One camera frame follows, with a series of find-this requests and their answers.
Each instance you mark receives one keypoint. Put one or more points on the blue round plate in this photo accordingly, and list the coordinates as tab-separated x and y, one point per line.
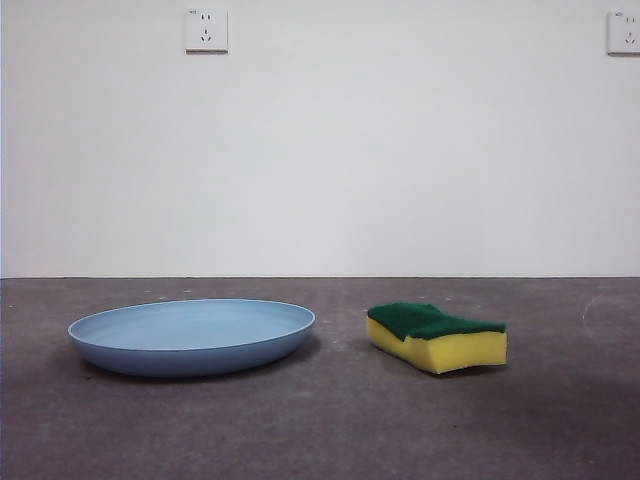
190	345

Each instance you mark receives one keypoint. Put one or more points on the yellow sponge with green pad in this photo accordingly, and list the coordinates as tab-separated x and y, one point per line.
450	352

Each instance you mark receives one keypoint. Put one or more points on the white wall socket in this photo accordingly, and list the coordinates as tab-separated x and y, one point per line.
625	34
207	30

